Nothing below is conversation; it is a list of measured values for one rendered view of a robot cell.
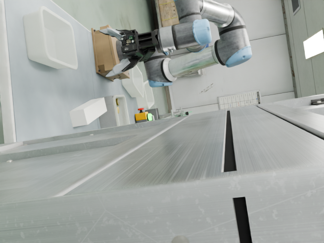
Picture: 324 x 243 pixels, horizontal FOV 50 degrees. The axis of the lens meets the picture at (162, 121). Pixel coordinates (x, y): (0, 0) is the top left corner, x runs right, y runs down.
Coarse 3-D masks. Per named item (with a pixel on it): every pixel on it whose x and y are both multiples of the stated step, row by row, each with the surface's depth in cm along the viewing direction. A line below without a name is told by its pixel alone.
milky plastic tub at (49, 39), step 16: (32, 16) 108; (48, 16) 114; (32, 32) 108; (48, 32) 124; (64, 32) 127; (32, 48) 108; (48, 48) 122; (64, 48) 127; (48, 64) 117; (64, 64) 116
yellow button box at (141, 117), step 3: (135, 114) 217; (138, 114) 217; (141, 114) 217; (144, 114) 216; (135, 117) 218; (138, 117) 217; (141, 117) 217; (144, 117) 216; (138, 120) 217; (141, 120) 217; (144, 120) 217; (147, 120) 218
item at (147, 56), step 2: (154, 48) 109; (146, 50) 110; (148, 50) 109; (150, 50) 109; (152, 50) 109; (154, 50) 109; (146, 52) 110; (148, 52) 109; (150, 52) 110; (152, 52) 110; (146, 54) 112; (148, 54) 112; (150, 54) 112; (144, 56) 113; (146, 56) 113; (148, 56) 114; (142, 58) 115; (144, 58) 115; (146, 58) 115; (148, 58) 116; (140, 60) 117; (142, 60) 117; (144, 60) 118; (146, 60) 118
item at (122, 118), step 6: (114, 96) 158; (120, 96) 166; (114, 102) 157; (120, 102) 173; (114, 108) 158; (120, 108) 173; (126, 108) 173; (120, 114) 173; (126, 114) 173; (120, 120) 174; (126, 120) 173
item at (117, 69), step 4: (124, 60) 109; (128, 60) 110; (120, 64) 109; (124, 64) 111; (128, 64) 111; (112, 68) 108; (116, 68) 109; (120, 68) 111; (108, 72) 112; (112, 72) 112; (116, 72) 111; (120, 72) 112; (108, 76) 112
